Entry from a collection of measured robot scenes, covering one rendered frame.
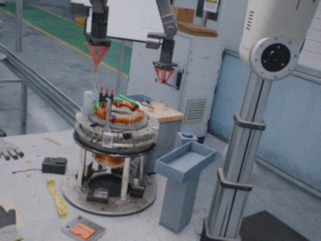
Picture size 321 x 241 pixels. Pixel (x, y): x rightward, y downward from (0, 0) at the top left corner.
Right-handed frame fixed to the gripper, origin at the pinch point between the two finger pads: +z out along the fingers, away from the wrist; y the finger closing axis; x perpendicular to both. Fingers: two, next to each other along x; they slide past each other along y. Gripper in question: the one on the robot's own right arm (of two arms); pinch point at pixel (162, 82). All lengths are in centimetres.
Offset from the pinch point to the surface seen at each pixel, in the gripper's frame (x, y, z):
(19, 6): -245, -22, 1
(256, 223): 3, -115, 119
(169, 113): 8.7, 0.4, 12.0
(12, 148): -32, 56, 38
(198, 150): 39.6, 11.5, 14.3
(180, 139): 26.1, 8.5, 16.3
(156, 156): 12.0, 7.1, 31.2
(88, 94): 8.2, 42.7, -0.2
